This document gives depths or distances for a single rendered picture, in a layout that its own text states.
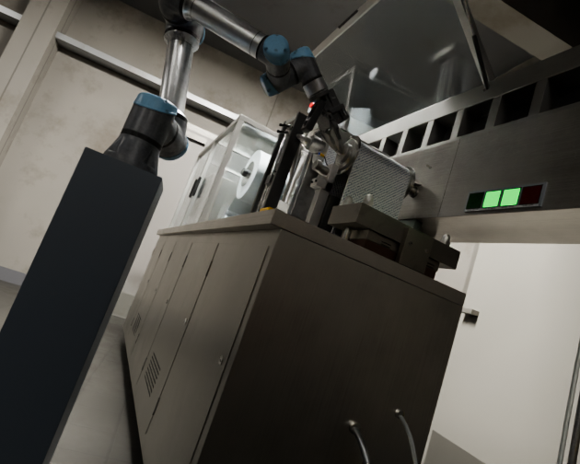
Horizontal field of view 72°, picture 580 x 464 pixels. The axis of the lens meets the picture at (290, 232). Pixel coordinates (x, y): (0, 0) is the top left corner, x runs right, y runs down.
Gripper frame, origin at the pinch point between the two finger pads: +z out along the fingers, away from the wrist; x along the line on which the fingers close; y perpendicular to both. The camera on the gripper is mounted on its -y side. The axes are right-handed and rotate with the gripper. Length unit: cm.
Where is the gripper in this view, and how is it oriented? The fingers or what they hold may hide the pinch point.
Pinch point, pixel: (338, 151)
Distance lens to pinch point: 140.8
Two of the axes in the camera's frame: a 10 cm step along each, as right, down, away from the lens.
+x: -4.1, 0.1, 9.1
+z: 4.4, 8.8, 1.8
